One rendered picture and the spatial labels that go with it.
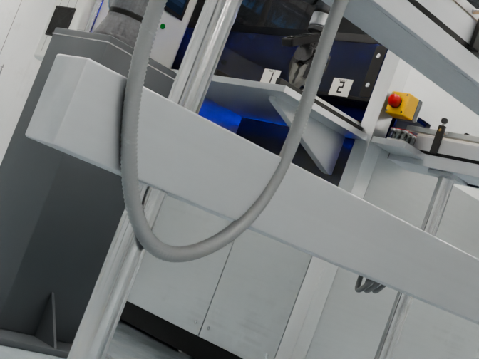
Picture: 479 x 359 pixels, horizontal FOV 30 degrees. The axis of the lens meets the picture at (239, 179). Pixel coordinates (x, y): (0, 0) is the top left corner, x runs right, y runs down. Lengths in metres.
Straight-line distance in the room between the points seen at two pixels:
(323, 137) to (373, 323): 0.65
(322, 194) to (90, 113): 0.47
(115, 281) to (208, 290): 1.80
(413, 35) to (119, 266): 0.66
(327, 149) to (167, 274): 0.81
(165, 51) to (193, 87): 2.22
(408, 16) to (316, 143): 1.26
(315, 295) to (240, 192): 1.43
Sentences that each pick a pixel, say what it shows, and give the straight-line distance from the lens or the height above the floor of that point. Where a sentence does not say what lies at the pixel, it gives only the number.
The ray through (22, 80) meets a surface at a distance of 7.79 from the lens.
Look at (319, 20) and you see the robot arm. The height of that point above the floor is 1.13.
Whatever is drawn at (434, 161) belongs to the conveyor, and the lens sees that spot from 2.77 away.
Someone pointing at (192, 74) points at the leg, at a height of 0.60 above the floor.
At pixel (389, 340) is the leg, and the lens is 2.74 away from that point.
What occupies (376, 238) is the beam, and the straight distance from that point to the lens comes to 1.61.
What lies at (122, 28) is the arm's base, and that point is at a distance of 2.41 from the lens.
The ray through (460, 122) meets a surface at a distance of 3.15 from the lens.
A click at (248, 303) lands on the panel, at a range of 2.92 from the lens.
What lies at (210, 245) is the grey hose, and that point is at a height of 0.38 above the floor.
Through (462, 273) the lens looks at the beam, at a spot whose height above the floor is 0.51.
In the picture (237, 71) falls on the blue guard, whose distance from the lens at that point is 3.33.
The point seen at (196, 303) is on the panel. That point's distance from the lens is 3.09.
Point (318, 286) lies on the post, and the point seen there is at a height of 0.39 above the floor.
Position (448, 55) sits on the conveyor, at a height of 0.85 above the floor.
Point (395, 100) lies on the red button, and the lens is 2.75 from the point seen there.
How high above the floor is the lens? 0.38
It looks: 5 degrees up
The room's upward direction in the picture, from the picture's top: 21 degrees clockwise
